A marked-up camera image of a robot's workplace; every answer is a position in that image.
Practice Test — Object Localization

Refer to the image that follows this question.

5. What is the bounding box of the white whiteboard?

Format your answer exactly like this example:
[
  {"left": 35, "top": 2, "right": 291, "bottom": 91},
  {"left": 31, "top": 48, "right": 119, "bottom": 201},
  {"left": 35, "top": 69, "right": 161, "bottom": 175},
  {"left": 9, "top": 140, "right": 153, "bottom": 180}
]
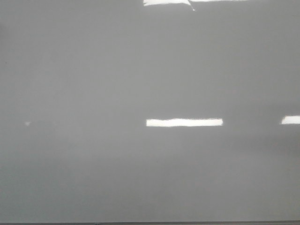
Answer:
[{"left": 0, "top": 0, "right": 300, "bottom": 223}]

